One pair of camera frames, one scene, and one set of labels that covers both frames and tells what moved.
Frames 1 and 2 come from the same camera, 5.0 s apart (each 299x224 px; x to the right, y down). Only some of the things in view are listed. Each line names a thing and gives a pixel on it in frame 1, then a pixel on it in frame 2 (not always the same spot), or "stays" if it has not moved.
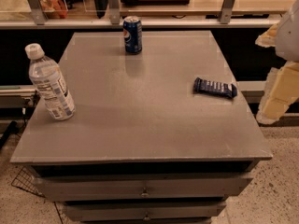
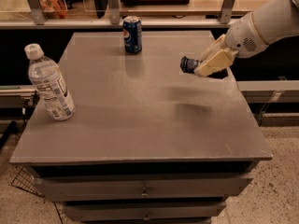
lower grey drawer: x=80 y=211 stays
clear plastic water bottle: x=47 y=76 stays
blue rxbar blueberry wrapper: x=211 y=88 to x=188 y=65
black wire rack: x=26 y=179 stays
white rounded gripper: x=289 y=36 to x=243 y=38
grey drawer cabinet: x=143 y=146 stays
